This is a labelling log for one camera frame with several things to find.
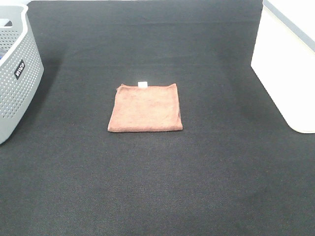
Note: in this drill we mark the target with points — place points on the brown towel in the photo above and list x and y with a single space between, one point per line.
150 109

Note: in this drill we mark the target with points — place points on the black fabric table mat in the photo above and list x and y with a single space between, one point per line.
236 168

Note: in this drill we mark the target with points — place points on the white plastic basket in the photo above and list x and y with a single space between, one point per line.
284 59

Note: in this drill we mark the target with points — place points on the grey perforated plastic basket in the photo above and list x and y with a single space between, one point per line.
21 68

